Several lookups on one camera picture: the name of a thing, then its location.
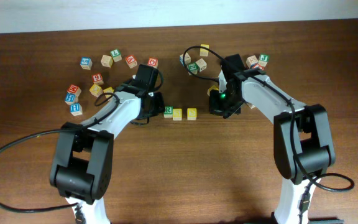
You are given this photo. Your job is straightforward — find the green L block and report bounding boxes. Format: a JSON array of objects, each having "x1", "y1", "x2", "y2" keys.
[{"x1": 110, "y1": 49, "x2": 122, "y2": 62}]

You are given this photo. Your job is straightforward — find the red Q block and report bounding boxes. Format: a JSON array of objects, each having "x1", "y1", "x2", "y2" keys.
[{"x1": 147, "y1": 57, "x2": 158, "y2": 68}]

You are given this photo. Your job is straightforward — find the yellow O block left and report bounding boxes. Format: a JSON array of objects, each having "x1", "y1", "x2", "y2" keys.
[{"x1": 89, "y1": 83, "x2": 103, "y2": 97}]

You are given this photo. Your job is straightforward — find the blue S block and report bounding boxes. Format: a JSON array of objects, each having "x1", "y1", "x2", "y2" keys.
[{"x1": 80, "y1": 57, "x2": 93, "y2": 70}]

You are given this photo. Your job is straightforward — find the red I block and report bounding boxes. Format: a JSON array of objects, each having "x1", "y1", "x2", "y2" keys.
[{"x1": 252, "y1": 63, "x2": 264, "y2": 70}]

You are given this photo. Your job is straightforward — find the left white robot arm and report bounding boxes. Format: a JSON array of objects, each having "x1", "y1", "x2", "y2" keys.
[{"x1": 50, "y1": 65, "x2": 164, "y2": 223}]

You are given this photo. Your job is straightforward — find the red M block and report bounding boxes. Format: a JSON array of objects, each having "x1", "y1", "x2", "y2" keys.
[{"x1": 67, "y1": 84, "x2": 81, "y2": 97}]

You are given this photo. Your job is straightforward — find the green J block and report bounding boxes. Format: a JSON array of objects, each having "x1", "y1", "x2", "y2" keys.
[{"x1": 259, "y1": 54, "x2": 270, "y2": 67}]

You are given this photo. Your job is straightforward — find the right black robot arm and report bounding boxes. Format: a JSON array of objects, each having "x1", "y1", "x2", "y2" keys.
[{"x1": 209, "y1": 54, "x2": 336, "y2": 224}]

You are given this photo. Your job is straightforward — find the red 6 block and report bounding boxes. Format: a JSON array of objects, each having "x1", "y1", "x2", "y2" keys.
[{"x1": 91, "y1": 73, "x2": 104, "y2": 85}]

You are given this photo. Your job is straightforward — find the plain soccer ball block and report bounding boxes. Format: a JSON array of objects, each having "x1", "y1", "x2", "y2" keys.
[{"x1": 196, "y1": 58, "x2": 207, "y2": 72}]

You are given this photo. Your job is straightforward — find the plain block blue side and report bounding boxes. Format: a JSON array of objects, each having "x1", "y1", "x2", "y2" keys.
[{"x1": 180, "y1": 53, "x2": 191, "y2": 66}]

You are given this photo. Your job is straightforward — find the blue L block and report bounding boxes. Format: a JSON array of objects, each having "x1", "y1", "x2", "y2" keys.
[{"x1": 247, "y1": 103, "x2": 255, "y2": 109}]

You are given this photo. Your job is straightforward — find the blue H block lower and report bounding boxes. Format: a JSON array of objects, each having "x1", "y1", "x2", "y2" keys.
[{"x1": 70, "y1": 103, "x2": 83, "y2": 116}]

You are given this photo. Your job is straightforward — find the green Z block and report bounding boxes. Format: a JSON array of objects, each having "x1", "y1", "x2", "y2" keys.
[{"x1": 187, "y1": 63, "x2": 198, "y2": 75}]

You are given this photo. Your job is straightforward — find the red A block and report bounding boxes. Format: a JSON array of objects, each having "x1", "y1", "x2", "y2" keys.
[{"x1": 125, "y1": 55, "x2": 137, "y2": 68}]

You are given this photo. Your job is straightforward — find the green R block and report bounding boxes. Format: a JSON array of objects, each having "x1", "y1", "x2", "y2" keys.
[{"x1": 163, "y1": 106, "x2": 173, "y2": 118}]

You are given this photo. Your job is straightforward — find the plain wooden block left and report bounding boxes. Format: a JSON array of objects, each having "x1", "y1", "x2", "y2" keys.
[{"x1": 101, "y1": 55, "x2": 114, "y2": 68}]

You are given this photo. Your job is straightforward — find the yellow E block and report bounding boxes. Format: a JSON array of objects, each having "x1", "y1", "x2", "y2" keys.
[{"x1": 207, "y1": 85, "x2": 219, "y2": 96}]

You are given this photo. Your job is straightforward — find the yellow S block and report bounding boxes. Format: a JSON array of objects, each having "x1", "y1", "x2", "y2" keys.
[
  {"x1": 172, "y1": 108, "x2": 183, "y2": 121},
  {"x1": 187, "y1": 108, "x2": 197, "y2": 120}
]

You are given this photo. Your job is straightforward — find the blue h block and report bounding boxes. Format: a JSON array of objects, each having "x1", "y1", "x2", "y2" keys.
[
  {"x1": 70, "y1": 103, "x2": 83, "y2": 116},
  {"x1": 65, "y1": 93, "x2": 78, "y2": 105}
]

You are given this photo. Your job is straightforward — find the yellow G block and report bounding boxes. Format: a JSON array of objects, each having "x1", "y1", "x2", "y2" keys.
[{"x1": 103, "y1": 87, "x2": 114, "y2": 101}]

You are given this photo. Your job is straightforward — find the yellow block top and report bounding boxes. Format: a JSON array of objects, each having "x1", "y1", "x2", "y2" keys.
[{"x1": 200, "y1": 44, "x2": 209, "y2": 57}]

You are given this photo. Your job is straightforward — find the blue H block upper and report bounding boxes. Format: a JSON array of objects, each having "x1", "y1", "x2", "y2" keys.
[{"x1": 65, "y1": 93, "x2": 78, "y2": 105}]

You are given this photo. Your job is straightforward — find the plain block red blue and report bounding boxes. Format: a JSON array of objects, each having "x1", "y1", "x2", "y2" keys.
[{"x1": 246, "y1": 55, "x2": 259, "y2": 68}]

